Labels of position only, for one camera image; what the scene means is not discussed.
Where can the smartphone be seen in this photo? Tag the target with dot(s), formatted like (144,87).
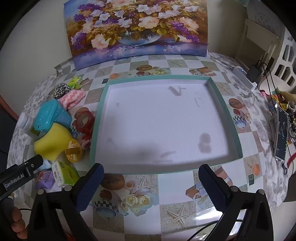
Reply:
(281,134)

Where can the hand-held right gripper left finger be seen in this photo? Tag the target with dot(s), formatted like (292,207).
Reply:
(90,188)

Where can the white wooden furniture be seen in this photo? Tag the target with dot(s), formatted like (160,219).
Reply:
(259,39)

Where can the green tissue pack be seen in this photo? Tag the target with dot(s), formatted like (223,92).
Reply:
(66,173)

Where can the black power adapter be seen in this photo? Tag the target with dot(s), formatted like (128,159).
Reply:
(254,73)

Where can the white power strip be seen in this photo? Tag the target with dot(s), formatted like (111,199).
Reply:
(242,77)

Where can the lime green toy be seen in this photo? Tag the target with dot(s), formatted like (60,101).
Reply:
(74,82)

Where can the purple snack packet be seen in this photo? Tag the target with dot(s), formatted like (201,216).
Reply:
(45,180)

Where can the pink white chevron cloth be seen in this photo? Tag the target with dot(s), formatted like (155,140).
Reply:
(72,97)

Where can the leopard print scrunchie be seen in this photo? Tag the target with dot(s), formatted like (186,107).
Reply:
(61,90)

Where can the red and yellow toy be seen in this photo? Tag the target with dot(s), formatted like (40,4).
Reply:
(86,140)

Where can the flower painting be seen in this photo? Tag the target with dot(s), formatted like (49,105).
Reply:
(138,30)

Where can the white lattice panel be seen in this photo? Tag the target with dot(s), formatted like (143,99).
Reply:
(284,46)

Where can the gold foil packet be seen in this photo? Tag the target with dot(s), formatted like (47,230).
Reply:
(74,151)

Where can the person's left hand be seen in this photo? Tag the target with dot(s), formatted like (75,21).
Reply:
(17,220)

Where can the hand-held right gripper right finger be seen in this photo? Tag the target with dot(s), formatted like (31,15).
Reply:
(212,185)

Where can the light blue cloth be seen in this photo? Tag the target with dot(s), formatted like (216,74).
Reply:
(47,164)

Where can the teal rimmed white tray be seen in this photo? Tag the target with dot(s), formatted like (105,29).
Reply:
(161,120)

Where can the teal plastic box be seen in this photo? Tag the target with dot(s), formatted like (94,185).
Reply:
(50,114)

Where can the yellow sponge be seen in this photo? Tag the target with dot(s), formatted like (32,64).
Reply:
(54,141)

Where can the checkered printed tablecloth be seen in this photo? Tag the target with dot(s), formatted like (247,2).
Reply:
(173,185)

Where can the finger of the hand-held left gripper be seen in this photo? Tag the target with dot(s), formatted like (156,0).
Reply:
(33,163)

